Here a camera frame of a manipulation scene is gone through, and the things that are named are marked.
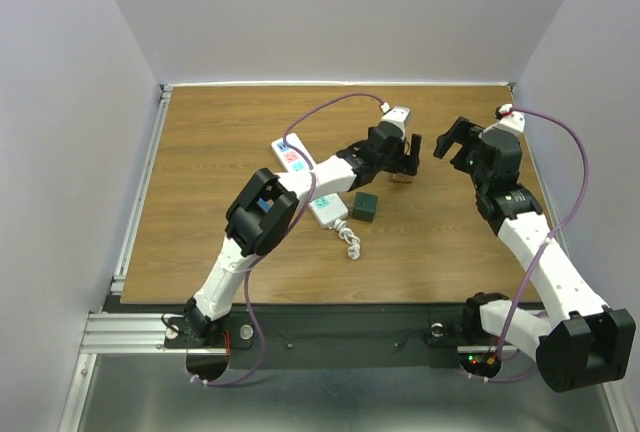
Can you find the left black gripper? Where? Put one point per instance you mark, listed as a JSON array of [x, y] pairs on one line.
[[406, 164]]

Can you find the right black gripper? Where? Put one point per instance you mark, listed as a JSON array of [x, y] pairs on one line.
[[465, 132]]

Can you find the orange cube plug adapter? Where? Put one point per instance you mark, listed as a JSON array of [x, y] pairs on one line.
[[402, 178]]

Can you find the dark green cube adapter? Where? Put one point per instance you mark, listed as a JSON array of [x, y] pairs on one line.
[[364, 207]]

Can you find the white multicolour power strip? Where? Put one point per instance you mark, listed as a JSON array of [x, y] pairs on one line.
[[328, 210]]

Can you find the blue cube plug adapter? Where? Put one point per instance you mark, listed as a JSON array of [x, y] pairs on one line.
[[265, 204]]

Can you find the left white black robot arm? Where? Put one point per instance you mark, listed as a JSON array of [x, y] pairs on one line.
[[262, 214]]

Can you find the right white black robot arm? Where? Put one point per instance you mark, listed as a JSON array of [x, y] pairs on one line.
[[581, 341]]

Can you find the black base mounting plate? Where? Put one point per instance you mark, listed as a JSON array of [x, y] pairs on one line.
[[319, 336]]

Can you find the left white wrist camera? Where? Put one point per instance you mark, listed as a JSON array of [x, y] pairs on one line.
[[399, 117]]

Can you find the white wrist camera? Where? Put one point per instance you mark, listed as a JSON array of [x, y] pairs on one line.
[[399, 117], [508, 120]]

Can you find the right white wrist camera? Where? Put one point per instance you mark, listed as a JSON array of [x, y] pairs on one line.
[[508, 120]]

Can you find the right aluminium frame rail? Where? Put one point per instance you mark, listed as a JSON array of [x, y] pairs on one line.
[[603, 239]]

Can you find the aluminium frame rail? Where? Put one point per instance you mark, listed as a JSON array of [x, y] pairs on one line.
[[85, 364], [603, 239]]

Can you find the left aluminium frame rail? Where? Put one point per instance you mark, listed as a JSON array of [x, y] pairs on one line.
[[85, 364]]

